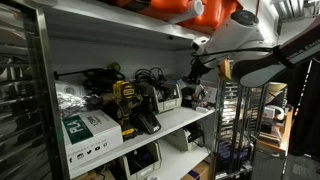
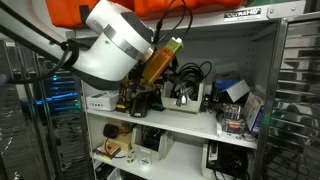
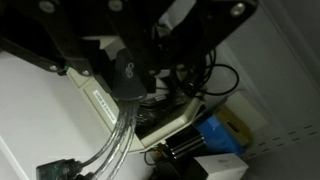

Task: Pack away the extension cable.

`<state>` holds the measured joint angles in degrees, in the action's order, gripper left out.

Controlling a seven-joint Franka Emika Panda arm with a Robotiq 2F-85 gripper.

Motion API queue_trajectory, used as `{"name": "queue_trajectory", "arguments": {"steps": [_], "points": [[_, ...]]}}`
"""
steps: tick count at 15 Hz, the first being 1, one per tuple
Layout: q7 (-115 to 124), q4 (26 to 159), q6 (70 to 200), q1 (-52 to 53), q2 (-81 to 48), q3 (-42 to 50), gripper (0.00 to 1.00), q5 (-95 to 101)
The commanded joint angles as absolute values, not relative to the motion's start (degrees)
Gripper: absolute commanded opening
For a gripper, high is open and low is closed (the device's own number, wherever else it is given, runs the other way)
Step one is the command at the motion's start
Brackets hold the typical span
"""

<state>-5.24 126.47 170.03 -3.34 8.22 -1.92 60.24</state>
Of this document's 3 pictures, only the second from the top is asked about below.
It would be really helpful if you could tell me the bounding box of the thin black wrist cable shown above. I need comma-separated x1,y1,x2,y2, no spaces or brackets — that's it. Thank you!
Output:
152,0,194,46

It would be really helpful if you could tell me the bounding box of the orange plastic case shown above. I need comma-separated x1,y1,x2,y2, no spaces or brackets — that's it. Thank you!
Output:
111,0,246,19
44,0,101,28

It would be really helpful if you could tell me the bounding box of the small round disc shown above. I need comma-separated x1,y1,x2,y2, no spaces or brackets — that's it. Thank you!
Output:
241,132,257,143

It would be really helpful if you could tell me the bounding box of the white tape roll blue label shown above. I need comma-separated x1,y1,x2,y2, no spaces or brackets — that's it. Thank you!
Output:
138,156,153,168

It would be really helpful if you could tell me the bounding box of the white folded card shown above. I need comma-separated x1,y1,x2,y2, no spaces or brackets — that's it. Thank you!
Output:
223,79,251,103

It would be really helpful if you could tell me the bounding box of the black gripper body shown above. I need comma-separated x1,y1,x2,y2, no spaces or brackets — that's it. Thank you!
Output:
131,71,158,101

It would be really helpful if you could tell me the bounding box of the flat box with orange face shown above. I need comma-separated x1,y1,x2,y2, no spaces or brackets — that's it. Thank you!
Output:
94,143,122,161

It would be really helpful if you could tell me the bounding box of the small white adapter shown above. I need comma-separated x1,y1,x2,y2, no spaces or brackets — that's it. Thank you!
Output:
215,122,224,138

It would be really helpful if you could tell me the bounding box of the plain white tape roll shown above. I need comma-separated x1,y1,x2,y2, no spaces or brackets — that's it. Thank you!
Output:
125,151,137,164

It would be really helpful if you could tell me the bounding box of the blue box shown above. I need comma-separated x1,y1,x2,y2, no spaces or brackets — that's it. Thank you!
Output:
213,78,241,96

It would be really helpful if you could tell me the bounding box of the thick black robot arm cable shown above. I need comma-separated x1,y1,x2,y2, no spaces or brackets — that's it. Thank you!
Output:
0,0,82,85

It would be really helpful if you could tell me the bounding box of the pack of batteries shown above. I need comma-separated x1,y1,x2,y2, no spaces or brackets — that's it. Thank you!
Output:
221,103,243,134

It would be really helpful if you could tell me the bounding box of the bundle of black cables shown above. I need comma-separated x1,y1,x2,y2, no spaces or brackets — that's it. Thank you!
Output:
168,60,213,106

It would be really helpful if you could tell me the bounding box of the white PLA filament box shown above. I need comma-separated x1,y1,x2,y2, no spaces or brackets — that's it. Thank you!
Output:
85,89,120,112

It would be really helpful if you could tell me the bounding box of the yellow black cordless drill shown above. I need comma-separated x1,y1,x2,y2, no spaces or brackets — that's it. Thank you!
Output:
114,74,141,113

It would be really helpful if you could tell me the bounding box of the black battery charger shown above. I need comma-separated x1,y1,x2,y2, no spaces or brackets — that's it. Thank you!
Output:
129,98,149,118

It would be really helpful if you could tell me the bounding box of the black rounded device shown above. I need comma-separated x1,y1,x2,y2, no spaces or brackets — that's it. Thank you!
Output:
102,123,120,139

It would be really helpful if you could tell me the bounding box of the black device lower right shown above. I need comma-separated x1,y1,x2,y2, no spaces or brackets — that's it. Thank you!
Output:
200,139,256,180

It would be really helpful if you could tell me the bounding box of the amber block with green tip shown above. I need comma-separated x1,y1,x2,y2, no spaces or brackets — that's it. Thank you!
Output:
141,37,185,84

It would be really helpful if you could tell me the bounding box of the small black green object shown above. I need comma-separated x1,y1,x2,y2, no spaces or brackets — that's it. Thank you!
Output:
151,102,166,112

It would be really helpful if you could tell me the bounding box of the white printed product box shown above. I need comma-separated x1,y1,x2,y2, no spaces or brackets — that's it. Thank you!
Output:
243,92,266,134

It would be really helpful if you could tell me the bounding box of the white metal shelf unit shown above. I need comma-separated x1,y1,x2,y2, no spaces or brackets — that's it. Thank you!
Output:
64,0,308,180

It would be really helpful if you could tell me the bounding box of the small black device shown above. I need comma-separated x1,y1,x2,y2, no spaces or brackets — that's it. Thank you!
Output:
199,94,214,113

